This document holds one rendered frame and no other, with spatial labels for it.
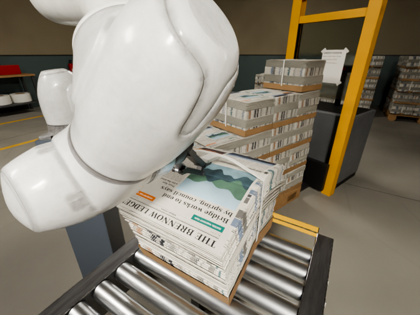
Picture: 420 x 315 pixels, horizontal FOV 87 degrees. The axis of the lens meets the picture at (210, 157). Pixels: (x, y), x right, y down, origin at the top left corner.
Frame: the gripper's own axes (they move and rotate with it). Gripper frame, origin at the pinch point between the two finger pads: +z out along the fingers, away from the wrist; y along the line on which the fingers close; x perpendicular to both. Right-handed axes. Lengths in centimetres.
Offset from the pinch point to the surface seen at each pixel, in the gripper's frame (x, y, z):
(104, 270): -18.9, 38.6, -23.0
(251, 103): -25, 5, 88
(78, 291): -19, 39, -30
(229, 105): -41, 9, 90
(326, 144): 18, 52, 205
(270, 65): -35, -18, 149
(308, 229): 25.5, 32.5, 19.6
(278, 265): 20.8, 37.1, 4.5
